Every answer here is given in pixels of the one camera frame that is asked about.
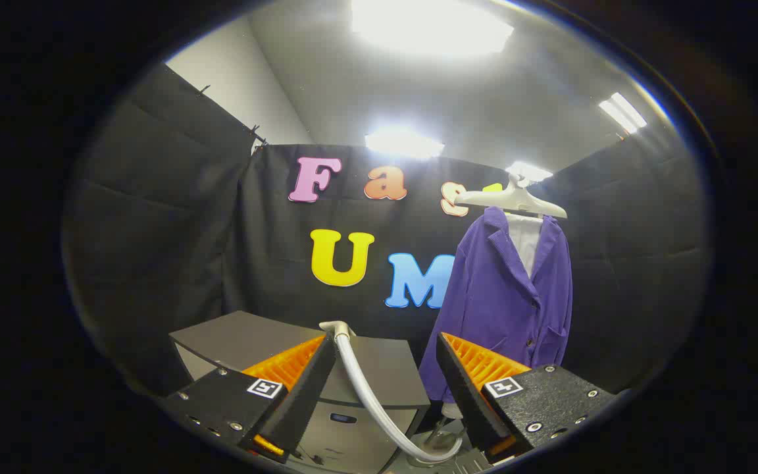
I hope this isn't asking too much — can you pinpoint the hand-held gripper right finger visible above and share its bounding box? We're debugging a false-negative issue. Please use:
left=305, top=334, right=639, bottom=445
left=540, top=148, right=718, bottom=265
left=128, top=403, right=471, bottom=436
left=436, top=331, right=617, bottom=465

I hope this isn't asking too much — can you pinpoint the ceiling light panel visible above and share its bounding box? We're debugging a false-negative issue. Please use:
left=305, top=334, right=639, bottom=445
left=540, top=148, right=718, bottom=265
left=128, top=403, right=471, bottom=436
left=506, top=161, right=555, bottom=184
left=365, top=128, right=446, bottom=160
left=351, top=0, right=515, bottom=57
left=599, top=92, right=648, bottom=136

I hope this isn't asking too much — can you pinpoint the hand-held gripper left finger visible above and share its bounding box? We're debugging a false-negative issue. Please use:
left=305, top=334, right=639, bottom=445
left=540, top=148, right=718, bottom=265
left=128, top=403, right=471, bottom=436
left=162, top=332, right=339, bottom=465

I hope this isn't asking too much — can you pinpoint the purple corduroy jacket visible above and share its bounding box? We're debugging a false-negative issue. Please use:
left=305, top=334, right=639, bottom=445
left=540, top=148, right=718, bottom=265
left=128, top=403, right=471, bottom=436
left=418, top=206, right=574, bottom=404

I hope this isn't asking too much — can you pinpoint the white mannequin torso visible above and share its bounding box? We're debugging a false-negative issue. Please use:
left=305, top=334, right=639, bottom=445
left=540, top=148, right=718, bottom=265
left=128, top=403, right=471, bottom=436
left=506, top=213, right=544, bottom=278

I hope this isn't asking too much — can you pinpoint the white garment steamer with hose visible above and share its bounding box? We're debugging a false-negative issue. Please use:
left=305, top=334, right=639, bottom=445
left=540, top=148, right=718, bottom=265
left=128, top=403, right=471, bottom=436
left=319, top=321, right=464, bottom=463

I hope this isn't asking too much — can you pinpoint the grey cabinet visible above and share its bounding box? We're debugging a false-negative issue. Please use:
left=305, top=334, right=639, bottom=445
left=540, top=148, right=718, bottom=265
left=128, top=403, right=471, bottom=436
left=170, top=311, right=431, bottom=474

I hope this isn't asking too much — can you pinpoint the white clothes hanger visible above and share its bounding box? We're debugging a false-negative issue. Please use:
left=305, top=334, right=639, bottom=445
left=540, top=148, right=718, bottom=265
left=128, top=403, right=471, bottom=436
left=454, top=172, right=569, bottom=220

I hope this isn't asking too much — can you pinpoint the metal mannequin stand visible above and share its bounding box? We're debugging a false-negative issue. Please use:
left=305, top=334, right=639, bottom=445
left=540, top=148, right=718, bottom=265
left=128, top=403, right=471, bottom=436
left=412, top=403, right=485, bottom=471

